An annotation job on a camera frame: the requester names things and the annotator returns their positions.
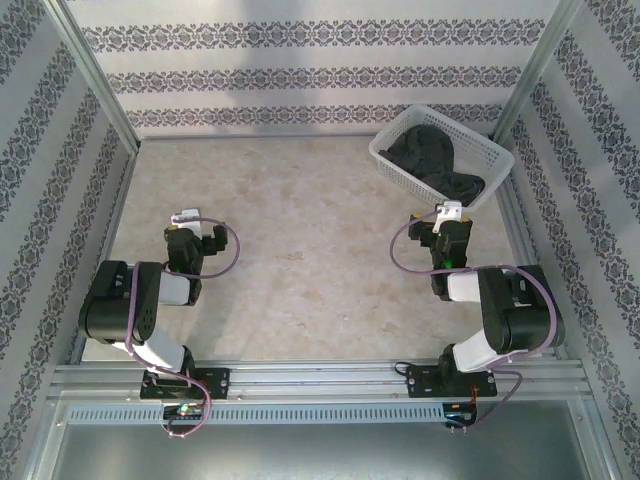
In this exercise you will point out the dark grey trousers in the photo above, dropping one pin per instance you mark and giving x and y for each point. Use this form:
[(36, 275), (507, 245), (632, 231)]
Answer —
[(425, 150)]

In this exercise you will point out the white perforated plastic basket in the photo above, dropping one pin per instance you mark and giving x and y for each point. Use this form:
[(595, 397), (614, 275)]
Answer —
[(480, 145)]

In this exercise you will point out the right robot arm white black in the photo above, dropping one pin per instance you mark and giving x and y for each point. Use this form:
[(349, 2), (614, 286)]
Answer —
[(525, 325)]

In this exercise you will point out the left controller board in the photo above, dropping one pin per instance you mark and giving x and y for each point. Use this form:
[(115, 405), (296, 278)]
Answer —
[(184, 411)]

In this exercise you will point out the controller board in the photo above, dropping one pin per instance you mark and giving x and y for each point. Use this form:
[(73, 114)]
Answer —
[(460, 412), (184, 411)]

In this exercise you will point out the right controller board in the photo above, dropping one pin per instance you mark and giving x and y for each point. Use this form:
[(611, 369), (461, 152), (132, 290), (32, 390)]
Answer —
[(460, 412)]

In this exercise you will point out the grey metal sheet panel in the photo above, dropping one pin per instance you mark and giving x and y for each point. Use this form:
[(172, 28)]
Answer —
[(320, 452)]

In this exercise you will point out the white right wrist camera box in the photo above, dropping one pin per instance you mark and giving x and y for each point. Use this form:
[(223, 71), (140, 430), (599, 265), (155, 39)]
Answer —
[(447, 214)]

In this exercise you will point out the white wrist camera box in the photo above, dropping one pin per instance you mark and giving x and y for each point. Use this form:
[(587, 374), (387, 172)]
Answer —
[(186, 219), (447, 214)]

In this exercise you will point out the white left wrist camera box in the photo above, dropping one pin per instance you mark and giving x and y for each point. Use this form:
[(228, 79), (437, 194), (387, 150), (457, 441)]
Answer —
[(186, 219)]

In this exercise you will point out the aluminium side rail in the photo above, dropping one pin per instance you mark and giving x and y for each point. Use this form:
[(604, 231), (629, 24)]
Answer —
[(522, 235)]

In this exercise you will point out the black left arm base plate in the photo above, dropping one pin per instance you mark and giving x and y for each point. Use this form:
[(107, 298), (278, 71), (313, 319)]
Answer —
[(217, 382)]

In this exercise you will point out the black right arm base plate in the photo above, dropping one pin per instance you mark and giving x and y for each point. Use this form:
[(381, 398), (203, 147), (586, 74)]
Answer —
[(422, 382)]

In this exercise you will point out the aluminium mounting rail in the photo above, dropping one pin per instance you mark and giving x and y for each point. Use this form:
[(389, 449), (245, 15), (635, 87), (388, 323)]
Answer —
[(320, 380)]

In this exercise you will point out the aluminium frame post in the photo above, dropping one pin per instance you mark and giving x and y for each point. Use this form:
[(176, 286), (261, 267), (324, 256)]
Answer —
[(535, 70), (95, 75)]

